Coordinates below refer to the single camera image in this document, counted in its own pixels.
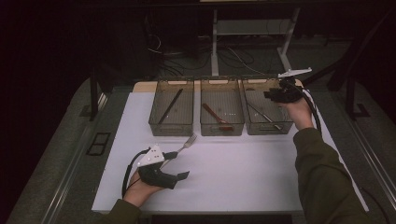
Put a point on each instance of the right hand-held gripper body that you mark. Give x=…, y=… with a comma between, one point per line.
x=291, y=93

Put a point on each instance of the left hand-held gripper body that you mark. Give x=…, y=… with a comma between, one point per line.
x=155, y=177

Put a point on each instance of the clear smoky plastic bin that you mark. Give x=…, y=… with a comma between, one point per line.
x=227, y=96
x=258, y=93
x=179, y=118

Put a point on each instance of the silver metal fork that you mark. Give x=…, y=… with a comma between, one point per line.
x=188, y=142

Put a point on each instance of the brown wooden spoon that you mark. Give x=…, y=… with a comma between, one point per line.
x=214, y=115

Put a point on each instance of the person's left hand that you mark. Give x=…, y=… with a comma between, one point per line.
x=138, y=189

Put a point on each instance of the person's right hand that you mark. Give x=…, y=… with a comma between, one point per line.
x=300, y=113

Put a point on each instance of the white table mat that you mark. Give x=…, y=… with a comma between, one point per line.
x=233, y=186

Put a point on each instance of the black metal stand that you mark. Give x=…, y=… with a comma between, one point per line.
x=351, y=99

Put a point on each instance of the white metal desk frame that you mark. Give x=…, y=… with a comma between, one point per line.
x=214, y=46

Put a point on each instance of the metal floor rail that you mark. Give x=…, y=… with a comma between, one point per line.
x=373, y=158
x=71, y=174

